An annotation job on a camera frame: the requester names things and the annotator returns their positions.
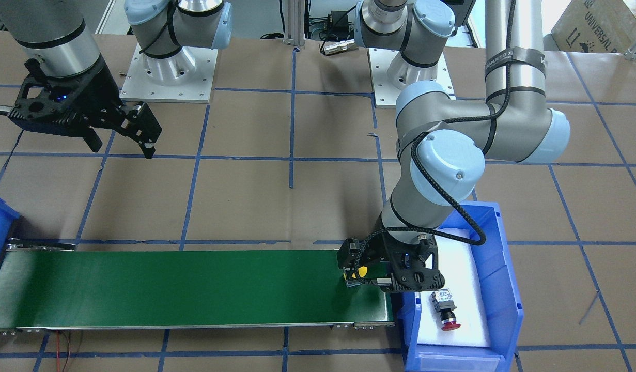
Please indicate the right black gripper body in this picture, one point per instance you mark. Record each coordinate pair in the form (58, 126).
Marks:
(92, 98)

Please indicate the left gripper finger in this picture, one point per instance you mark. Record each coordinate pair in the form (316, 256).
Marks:
(350, 277)
(385, 281)

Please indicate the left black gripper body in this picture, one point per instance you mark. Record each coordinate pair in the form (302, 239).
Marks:
(378, 257)

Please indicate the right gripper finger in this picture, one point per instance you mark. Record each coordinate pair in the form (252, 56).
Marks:
(148, 150)
(93, 141)

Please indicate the yellow push button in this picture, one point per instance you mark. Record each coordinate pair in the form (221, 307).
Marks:
(362, 272)

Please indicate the red emergency stop button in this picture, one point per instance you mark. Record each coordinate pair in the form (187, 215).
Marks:
(442, 301)

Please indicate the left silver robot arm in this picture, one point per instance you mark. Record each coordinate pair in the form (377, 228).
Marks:
(442, 145)

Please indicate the white foam pad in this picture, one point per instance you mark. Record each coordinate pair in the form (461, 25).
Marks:
(457, 265)

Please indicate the blue source bin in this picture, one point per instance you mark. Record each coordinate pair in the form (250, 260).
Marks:
(500, 295)

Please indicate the green conveyor belt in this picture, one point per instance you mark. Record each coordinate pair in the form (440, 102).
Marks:
(76, 290)

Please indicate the silver metal cylinder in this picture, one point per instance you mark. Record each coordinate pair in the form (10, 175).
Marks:
(340, 47)

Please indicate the black power adapter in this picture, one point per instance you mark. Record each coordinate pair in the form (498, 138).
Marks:
(338, 21)

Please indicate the cardboard box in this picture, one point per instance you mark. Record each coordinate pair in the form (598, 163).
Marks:
(596, 27)

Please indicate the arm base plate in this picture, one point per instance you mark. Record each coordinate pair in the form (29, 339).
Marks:
(389, 78)
(184, 78)

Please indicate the aluminium frame post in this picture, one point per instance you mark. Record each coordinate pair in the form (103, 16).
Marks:
(294, 13)

